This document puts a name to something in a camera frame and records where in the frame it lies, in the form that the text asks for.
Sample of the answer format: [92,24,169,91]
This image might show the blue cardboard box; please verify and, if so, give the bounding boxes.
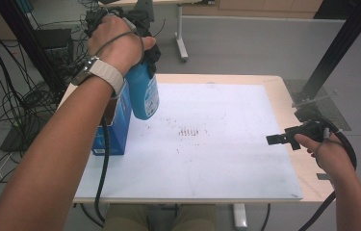
[90,82,134,157]

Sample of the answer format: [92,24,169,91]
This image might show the person's leg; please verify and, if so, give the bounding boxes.
[175,203,218,231]
[101,203,151,231]

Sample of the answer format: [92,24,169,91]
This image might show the black equipment box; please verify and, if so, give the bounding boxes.
[33,28,75,74]

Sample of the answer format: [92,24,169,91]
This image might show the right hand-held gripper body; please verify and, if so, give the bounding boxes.
[283,94,341,142]

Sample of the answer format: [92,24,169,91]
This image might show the person's right leg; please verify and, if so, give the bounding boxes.
[175,203,218,231]

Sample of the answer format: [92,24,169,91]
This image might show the bundle of black floor cables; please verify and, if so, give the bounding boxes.
[0,0,62,208]

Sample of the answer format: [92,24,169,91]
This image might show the white table leg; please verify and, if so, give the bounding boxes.
[231,203,248,231]

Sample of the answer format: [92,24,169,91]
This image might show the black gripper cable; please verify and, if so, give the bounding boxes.
[297,118,358,231]
[93,115,111,224]

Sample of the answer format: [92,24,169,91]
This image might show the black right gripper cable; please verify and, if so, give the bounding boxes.
[297,118,358,231]

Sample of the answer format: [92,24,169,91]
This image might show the person's left hand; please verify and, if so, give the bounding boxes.
[86,13,157,77]

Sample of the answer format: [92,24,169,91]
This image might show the grey post base plate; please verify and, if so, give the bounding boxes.
[283,78,351,132]

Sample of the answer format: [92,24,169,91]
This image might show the person's right hand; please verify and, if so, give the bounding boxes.
[293,132,358,185]

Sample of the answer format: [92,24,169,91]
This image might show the background desk white legs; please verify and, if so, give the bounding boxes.
[97,0,216,63]

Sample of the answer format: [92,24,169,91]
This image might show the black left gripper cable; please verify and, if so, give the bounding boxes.
[93,115,111,224]

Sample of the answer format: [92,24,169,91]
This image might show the thin grey wrist cord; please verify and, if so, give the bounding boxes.
[95,30,146,65]

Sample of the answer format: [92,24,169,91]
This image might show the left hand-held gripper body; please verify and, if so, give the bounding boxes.
[85,7,153,38]

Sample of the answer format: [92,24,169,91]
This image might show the person's left leg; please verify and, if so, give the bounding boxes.
[101,203,151,231]

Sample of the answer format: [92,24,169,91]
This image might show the beige strap wristwatch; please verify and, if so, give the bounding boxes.
[70,55,126,99]

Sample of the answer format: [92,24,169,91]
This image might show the black metal frame post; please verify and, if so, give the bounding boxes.
[0,0,66,94]
[297,0,361,104]

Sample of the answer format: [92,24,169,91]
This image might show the blue detergent bottle white cap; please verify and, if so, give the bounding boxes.
[124,59,161,121]

